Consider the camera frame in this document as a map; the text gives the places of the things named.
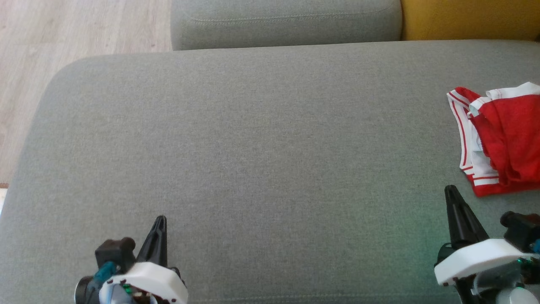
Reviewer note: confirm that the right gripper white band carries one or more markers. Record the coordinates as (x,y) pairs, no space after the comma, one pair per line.
(476,261)

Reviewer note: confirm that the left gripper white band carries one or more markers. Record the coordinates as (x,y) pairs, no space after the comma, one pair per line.
(147,283)

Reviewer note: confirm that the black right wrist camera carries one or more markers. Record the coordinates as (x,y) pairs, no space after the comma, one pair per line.
(523,228)

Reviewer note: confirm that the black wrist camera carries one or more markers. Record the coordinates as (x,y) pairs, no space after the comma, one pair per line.
(114,251)
(523,228)

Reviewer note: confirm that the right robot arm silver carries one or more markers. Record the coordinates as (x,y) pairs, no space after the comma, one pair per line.
(521,297)

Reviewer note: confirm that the yellow and grey sofa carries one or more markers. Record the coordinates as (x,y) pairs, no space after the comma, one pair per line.
(253,169)

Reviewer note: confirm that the grey sofa seat cushion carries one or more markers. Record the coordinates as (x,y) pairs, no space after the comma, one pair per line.
(287,21)

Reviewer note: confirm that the red Bulls basketball jersey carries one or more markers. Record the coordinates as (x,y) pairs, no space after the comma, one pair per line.
(460,122)

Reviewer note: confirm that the yellow sofa backrest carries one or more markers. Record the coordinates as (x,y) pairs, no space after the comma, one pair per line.
(468,19)

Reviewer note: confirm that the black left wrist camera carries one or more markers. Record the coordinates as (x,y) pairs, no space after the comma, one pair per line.
(114,251)

